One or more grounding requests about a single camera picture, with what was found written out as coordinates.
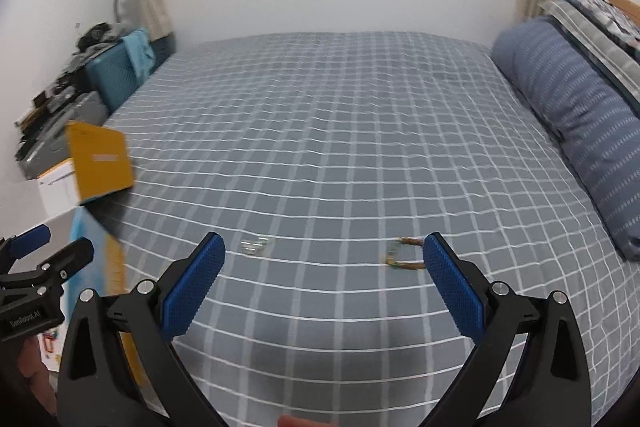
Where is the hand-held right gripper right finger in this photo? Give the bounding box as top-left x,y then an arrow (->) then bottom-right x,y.
422,232 -> 598,427

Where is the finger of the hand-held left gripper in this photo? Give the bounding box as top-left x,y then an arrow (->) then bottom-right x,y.
36,238 -> 96,290
0,224 -> 52,262

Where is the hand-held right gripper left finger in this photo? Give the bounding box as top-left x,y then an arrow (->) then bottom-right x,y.
56,232 -> 226,427

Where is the green brown bead bracelet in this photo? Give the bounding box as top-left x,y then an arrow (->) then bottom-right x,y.
383,236 -> 429,272

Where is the white pearl bracelet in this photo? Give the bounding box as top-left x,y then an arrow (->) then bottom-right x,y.
241,237 -> 271,256

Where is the blue yellow printed cardboard box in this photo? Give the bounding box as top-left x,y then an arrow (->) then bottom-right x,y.
30,121 -> 151,390

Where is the person's left hand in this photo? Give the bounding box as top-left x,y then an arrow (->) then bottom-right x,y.
16,336 -> 59,417

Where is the grey suitcase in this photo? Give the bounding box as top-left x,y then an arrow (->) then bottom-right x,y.
15,92 -> 109,181

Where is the teal suitcase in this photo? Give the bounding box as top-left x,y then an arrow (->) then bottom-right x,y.
84,39 -> 152,116

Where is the grey checked bed sheet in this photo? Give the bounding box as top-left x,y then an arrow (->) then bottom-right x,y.
97,31 -> 640,427

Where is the teal cloth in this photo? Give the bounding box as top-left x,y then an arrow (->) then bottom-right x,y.
122,28 -> 157,78

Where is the black bag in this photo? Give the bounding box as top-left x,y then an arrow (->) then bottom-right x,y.
75,22 -> 129,54

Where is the blue striped pillow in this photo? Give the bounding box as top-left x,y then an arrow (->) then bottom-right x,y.
491,18 -> 640,263

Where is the plaid pillow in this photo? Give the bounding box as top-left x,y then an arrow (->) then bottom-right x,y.
537,0 -> 640,102

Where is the blue white patterned pillow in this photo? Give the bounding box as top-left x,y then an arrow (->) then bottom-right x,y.
555,0 -> 640,45

